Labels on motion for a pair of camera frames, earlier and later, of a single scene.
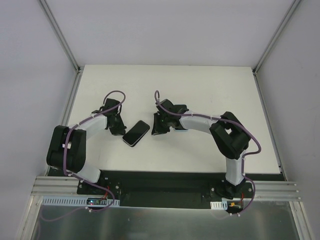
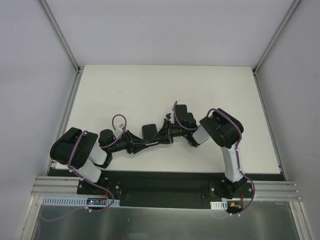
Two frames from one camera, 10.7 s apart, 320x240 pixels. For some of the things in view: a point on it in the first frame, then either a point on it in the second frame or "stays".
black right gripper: (159, 124) -> (168, 132)
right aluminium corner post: (287, 16) stays
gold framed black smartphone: (177, 107) stays
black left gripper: (116, 125) -> (130, 145)
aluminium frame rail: (46, 185) stays
